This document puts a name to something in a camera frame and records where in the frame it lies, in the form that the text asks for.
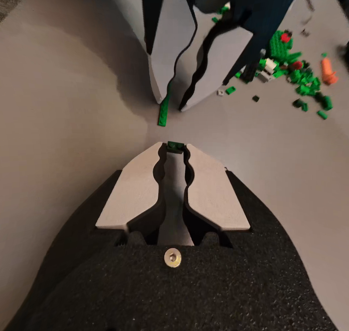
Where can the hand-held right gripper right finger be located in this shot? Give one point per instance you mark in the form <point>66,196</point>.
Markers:
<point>215,197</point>

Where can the dark green lego brick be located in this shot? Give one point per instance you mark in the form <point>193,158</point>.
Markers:
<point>175,146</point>

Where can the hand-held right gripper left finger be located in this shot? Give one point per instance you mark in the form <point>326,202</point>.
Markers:
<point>133,197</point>

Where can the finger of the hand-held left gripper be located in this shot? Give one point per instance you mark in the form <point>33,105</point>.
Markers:
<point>223,58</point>
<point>169,36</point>

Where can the pile of lego pieces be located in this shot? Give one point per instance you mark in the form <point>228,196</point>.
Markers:
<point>280,47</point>

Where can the small grey lego piece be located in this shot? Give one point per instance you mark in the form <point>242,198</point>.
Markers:
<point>305,32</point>
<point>306,20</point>

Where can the long green lego plate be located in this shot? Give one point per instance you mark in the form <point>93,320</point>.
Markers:
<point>163,115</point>

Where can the orange lego carrot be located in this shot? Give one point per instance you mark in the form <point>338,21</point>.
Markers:
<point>327,70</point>

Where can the green flat lego tile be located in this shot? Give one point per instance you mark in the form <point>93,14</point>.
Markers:
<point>230,90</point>

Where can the black and white device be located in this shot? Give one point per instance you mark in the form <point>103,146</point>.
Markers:
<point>344,51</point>

